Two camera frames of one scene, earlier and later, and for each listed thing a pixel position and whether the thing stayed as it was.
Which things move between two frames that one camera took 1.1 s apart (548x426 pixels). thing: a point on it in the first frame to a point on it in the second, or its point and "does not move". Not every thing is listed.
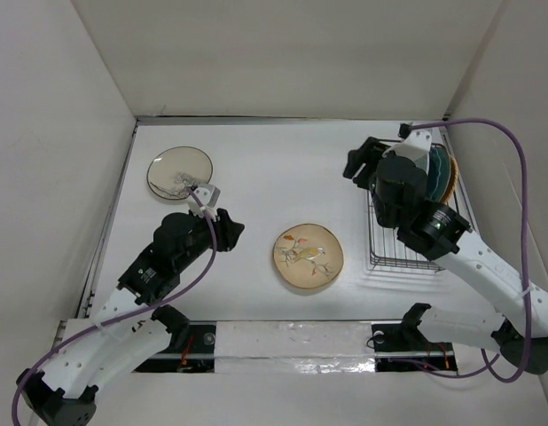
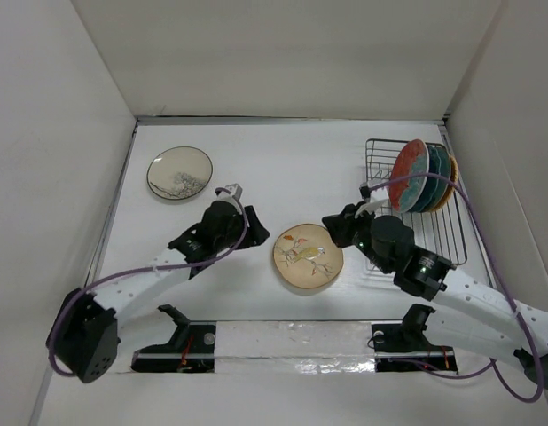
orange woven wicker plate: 455,172 does not move
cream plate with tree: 173,171 does not move
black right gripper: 361,156 to 340,225
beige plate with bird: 309,256 does not move
